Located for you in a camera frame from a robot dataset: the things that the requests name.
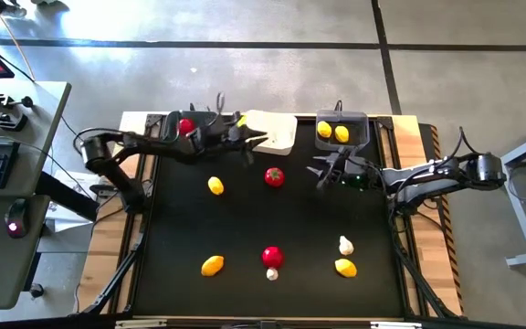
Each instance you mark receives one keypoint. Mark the black round knob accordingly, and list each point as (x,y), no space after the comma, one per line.
(37,290)

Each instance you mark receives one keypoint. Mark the black computer mouse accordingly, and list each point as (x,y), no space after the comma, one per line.
(16,219)

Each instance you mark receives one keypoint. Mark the dark grey plastic basket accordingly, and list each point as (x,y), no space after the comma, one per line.
(171,123)

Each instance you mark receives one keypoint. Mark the white paper sheet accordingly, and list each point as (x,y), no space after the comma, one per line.
(73,180)

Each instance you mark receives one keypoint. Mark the white plastic basket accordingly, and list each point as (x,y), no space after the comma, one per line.
(276,132)

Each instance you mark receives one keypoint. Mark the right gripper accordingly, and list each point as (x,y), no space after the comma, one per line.
(347,171)

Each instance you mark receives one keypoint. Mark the white garlic bulb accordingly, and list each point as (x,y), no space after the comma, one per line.
(271,274)
(345,247)

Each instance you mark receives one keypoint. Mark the black clamp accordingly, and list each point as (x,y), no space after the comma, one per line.
(3,99)
(7,121)

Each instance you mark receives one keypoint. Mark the yellow black hazard tape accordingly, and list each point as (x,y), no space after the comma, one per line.
(448,228)

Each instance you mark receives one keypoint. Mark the black table frame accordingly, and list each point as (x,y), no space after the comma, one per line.
(407,237)

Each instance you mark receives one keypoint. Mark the wooden table board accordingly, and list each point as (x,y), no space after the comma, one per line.
(96,274)

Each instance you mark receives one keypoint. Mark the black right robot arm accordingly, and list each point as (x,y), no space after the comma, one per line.
(427,178)

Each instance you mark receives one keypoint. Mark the translucent grey plastic basket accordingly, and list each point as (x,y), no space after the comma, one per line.
(363,119)

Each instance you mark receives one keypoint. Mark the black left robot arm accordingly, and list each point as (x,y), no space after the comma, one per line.
(121,146)

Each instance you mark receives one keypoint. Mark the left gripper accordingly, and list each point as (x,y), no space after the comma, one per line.
(213,137)

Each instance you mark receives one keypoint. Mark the yellow lemon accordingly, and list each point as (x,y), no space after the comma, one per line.
(341,134)
(212,266)
(324,129)
(345,268)
(215,186)

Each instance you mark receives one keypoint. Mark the silver metal bracket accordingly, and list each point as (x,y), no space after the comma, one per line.
(395,325)
(140,323)

